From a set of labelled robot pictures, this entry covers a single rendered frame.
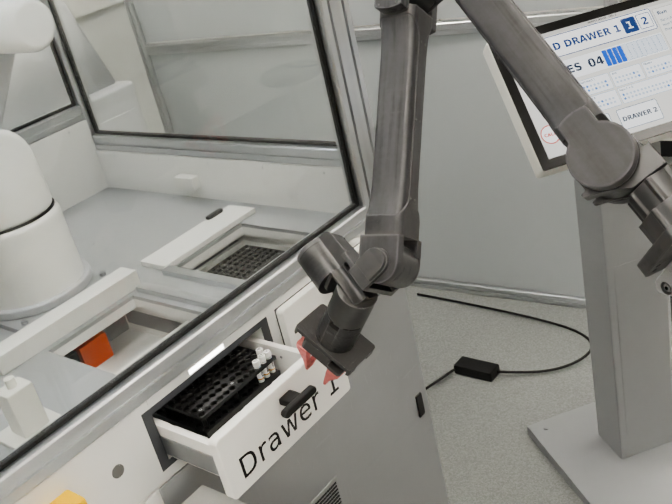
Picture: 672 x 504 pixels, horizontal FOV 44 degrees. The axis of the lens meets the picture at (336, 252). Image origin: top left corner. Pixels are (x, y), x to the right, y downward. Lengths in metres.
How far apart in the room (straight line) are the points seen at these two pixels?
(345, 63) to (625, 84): 0.62
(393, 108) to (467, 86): 1.78
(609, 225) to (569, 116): 1.04
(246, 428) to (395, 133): 0.48
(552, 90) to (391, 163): 0.22
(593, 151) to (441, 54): 1.95
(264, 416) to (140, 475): 0.22
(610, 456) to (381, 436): 0.78
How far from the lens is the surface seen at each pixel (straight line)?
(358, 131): 1.63
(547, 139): 1.78
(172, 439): 1.36
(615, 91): 1.88
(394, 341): 1.81
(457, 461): 2.50
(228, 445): 1.24
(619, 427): 2.33
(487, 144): 2.94
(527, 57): 1.07
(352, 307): 1.10
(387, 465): 1.89
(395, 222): 1.08
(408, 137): 1.11
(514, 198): 2.99
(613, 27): 1.95
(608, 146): 0.98
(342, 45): 1.59
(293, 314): 1.51
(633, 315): 2.16
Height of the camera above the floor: 1.64
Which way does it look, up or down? 26 degrees down
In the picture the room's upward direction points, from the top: 14 degrees counter-clockwise
